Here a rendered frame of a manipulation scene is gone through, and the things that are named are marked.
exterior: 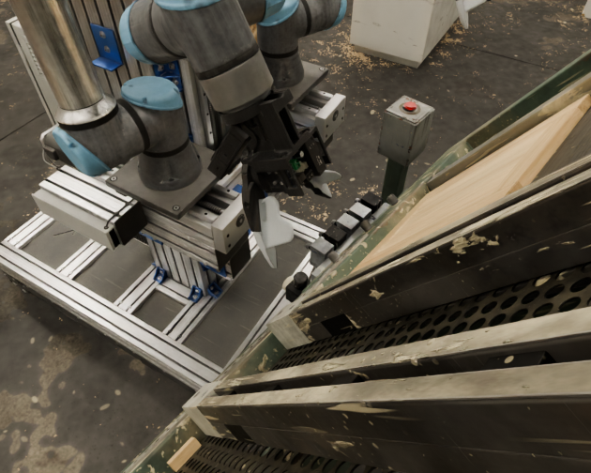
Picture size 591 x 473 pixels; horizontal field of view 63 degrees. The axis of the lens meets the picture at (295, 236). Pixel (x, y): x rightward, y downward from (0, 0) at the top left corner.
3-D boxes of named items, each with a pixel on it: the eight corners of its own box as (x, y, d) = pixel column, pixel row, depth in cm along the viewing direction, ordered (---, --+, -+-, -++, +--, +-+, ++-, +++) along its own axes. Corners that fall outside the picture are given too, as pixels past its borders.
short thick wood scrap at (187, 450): (198, 444, 90) (191, 436, 90) (202, 445, 88) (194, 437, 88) (173, 470, 87) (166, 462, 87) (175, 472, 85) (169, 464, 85)
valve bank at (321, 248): (362, 219, 170) (370, 167, 152) (396, 239, 164) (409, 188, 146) (265, 312, 145) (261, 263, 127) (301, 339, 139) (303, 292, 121)
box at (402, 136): (395, 138, 171) (403, 93, 158) (424, 152, 166) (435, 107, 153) (375, 154, 166) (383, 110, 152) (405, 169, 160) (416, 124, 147)
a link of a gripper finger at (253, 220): (250, 233, 58) (249, 159, 58) (242, 232, 59) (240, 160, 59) (278, 230, 62) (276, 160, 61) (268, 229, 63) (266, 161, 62)
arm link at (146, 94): (200, 135, 110) (189, 83, 100) (150, 163, 103) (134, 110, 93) (168, 114, 115) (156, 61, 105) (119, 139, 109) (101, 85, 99)
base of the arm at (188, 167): (126, 176, 115) (113, 144, 108) (167, 142, 124) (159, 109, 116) (174, 199, 110) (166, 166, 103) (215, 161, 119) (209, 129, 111)
